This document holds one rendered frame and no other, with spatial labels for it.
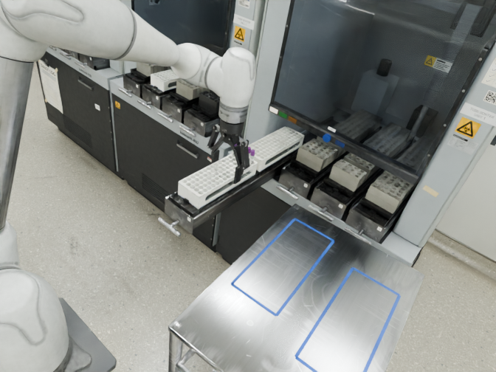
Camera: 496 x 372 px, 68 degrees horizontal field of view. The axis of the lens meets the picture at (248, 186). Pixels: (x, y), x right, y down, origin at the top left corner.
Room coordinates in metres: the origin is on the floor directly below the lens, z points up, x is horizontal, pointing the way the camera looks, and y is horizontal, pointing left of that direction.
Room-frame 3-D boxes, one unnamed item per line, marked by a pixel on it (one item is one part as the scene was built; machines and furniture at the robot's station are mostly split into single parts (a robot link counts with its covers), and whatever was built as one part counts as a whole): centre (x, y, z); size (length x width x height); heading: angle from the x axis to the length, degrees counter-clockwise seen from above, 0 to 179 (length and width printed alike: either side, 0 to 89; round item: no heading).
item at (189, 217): (1.13, 0.03, 0.78); 0.73 x 0.14 x 0.09; 147
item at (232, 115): (1.04, 0.09, 1.09); 0.09 x 0.09 x 0.06
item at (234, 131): (1.04, 0.09, 1.01); 0.08 x 0.07 x 0.09; 57
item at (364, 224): (1.25, -0.60, 0.78); 0.73 x 0.14 x 0.09; 147
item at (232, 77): (1.05, 0.10, 1.20); 0.13 x 0.11 x 0.16; 62
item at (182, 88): (1.62, 0.37, 0.85); 0.12 x 0.02 x 0.06; 57
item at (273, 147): (1.28, -0.07, 0.83); 0.30 x 0.10 x 0.06; 147
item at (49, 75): (2.20, 1.42, 0.43); 0.27 x 0.02 x 0.36; 57
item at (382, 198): (1.06, -0.47, 0.85); 0.12 x 0.02 x 0.06; 56
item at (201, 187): (1.02, 0.10, 0.83); 0.30 x 0.10 x 0.06; 147
